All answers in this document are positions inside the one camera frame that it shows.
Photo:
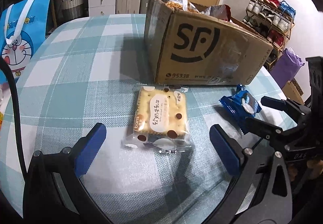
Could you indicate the blue Oreo packet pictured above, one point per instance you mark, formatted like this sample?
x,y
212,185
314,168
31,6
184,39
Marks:
x,y
240,106

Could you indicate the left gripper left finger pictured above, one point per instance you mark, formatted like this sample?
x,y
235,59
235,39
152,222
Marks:
x,y
54,192

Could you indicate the person's right hand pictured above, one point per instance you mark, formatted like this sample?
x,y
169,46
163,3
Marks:
x,y
314,170

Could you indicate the purple bag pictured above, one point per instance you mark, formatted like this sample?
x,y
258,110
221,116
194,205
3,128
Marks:
x,y
286,67

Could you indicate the woven laundry basket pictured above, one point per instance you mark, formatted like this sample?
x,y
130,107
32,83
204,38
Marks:
x,y
72,9

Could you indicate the small cardboard box on floor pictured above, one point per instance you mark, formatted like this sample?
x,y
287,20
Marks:
x,y
293,91

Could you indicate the clear cracker packet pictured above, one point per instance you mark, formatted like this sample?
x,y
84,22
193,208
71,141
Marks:
x,y
160,120

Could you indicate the shoe rack with shoes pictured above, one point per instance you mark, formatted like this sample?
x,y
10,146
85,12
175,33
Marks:
x,y
271,20

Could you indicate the red grey snack bag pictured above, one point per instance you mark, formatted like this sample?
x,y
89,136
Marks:
x,y
222,12

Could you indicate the white noodle snack bag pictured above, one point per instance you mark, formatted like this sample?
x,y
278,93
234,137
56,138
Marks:
x,y
183,5

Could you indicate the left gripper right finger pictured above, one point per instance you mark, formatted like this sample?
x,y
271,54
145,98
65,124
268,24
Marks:
x,y
259,191

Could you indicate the SF cardboard box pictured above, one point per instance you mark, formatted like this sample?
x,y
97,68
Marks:
x,y
187,48

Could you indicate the blue Doraemon gift bag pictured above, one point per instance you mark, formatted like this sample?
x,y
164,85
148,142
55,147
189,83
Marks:
x,y
23,28

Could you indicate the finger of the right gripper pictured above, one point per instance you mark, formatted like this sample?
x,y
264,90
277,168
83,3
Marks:
x,y
263,129
290,107

